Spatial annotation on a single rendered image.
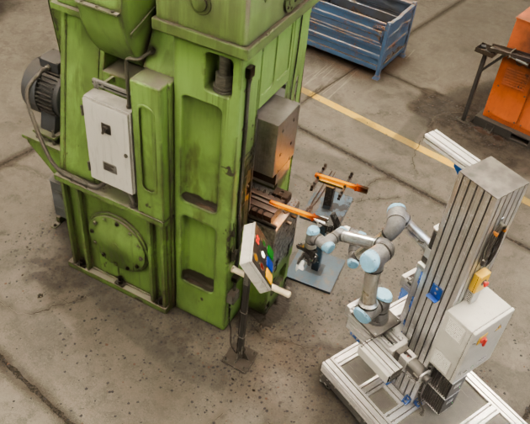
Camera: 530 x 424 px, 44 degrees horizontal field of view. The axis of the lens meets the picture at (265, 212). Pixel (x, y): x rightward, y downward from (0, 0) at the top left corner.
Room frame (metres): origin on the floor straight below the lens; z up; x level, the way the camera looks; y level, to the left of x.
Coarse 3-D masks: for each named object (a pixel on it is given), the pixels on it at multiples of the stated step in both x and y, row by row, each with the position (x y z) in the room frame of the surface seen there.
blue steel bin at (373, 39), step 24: (336, 0) 8.11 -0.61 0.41; (360, 0) 7.96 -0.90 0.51; (384, 0) 7.78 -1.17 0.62; (312, 24) 7.43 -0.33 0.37; (336, 24) 7.29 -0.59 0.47; (360, 24) 7.14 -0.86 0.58; (384, 24) 7.00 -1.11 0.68; (408, 24) 7.56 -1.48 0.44; (336, 48) 7.27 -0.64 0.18; (360, 48) 7.12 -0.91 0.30; (384, 48) 6.95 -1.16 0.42
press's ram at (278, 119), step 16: (272, 96) 3.57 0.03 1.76; (272, 112) 3.39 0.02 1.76; (288, 112) 3.41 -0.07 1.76; (272, 128) 3.27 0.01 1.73; (288, 128) 3.38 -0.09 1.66; (256, 144) 3.31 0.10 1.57; (272, 144) 3.26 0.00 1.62; (288, 144) 3.41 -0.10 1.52; (256, 160) 3.30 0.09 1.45; (272, 160) 3.26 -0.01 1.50; (288, 160) 3.45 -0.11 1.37; (272, 176) 3.25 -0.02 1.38
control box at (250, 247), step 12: (252, 228) 2.95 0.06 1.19; (252, 240) 2.85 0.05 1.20; (264, 240) 2.98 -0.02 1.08; (252, 252) 2.74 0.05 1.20; (264, 252) 2.88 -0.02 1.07; (240, 264) 2.67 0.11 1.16; (252, 264) 2.67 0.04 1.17; (264, 264) 2.79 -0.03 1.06; (252, 276) 2.67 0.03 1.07; (264, 276) 2.70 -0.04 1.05; (264, 288) 2.67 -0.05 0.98
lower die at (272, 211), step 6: (252, 192) 3.52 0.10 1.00; (258, 192) 3.54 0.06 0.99; (252, 198) 3.46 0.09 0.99; (270, 198) 3.49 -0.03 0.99; (276, 198) 3.49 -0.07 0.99; (252, 204) 3.40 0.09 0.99; (258, 204) 3.41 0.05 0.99; (264, 204) 3.41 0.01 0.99; (270, 204) 3.41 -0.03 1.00; (252, 210) 3.35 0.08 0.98; (258, 210) 3.36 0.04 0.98; (270, 210) 3.36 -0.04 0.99; (276, 210) 3.37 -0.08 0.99; (258, 216) 3.33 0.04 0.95; (264, 216) 3.32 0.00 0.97; (270, 216) 3.31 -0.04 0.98; (270, 222) 3.30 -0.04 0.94
